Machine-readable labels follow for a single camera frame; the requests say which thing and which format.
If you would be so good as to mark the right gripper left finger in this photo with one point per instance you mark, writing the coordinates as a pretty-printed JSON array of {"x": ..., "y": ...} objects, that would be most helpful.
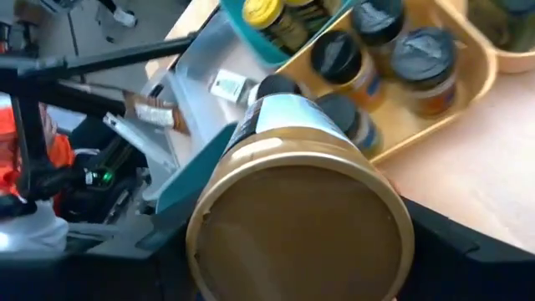
[{"x": 104, "y": 278}]

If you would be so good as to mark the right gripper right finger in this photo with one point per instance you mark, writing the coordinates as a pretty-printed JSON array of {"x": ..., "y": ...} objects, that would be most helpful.
[{"x": 468, "y": 276}]

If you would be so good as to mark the tan-lid spice jar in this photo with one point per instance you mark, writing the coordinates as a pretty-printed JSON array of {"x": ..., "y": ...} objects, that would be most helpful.
[{"x": 301, "y": 234}]

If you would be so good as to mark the yellow-lid spice jar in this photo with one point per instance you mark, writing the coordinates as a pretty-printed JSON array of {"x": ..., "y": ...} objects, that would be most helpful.
[{"x": 263, "y": 12}]

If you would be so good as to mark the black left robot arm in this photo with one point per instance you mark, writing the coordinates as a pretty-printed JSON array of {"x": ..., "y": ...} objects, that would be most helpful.
[{"x": 88, "y": 200}]

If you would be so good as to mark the teal plastic bin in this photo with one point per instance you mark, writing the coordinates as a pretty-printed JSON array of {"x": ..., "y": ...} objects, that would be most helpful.
[
  {"x": 188, "y": 180},
  {"x": 259, "y": 50}
]

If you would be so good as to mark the orange and white object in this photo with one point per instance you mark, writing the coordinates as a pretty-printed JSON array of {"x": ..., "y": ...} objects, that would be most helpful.
[{"x": 8, "y": 146}]

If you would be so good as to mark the brown spice packet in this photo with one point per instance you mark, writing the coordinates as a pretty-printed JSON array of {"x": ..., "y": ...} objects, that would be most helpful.
[{"x": 154, "y": 115}]

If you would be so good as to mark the clear plastic bin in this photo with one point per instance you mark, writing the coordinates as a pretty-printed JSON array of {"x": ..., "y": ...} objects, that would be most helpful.
[{"x": 200, "y": 113}]

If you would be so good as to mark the large yellow plastic bin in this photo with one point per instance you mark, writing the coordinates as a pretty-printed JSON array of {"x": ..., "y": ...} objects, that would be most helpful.
[{"x": 476, "y": 71}]

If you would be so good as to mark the small yellow plastic bin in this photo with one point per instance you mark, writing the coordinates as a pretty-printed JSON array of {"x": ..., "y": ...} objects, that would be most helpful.
[{"x": 514, "y": 62}]

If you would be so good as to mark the black table frame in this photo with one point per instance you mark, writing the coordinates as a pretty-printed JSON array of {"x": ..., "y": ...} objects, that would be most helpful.
[{"x": 125, "y": 52}]

